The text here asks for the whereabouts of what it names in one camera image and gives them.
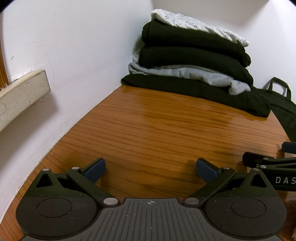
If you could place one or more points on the dark tote bag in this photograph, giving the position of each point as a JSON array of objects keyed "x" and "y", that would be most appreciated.
[{"x": 282, "y": 109}]

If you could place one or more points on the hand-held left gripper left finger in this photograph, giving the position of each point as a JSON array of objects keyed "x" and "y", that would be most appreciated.
[{"x": 96, "y": 169}]

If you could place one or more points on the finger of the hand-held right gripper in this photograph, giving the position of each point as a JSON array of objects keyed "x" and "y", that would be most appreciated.
[
  {"x": 290, "y": 147},
  {"x": 254, "y": 158}
]

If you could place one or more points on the wooden window frame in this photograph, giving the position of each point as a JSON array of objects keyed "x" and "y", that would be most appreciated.
[{"x": 3, "y": 74}]

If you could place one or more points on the folded grey garment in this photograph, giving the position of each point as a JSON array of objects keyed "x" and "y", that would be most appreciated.
[{"x": 196, "y": 74}]

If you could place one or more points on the small folded black garment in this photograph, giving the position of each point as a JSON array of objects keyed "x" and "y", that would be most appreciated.
[{"x": 189, "y": 39}]

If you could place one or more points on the large folded black garment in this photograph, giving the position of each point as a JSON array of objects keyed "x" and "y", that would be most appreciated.
[{"x": 185, "y": 88}]

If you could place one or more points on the beige window sill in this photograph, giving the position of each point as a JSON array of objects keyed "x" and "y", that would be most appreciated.
[{"x": 20, "y": 92}]

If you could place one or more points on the medium folded black garment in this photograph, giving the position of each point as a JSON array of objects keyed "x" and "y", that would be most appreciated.
[{"x": 192, "y": 58}]

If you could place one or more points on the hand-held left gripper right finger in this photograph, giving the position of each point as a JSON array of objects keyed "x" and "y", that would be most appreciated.
[{"x": 205, "y": 169}]

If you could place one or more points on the white patterned garment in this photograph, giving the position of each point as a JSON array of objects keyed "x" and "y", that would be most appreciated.
[{"x": 196, "y": 23}]

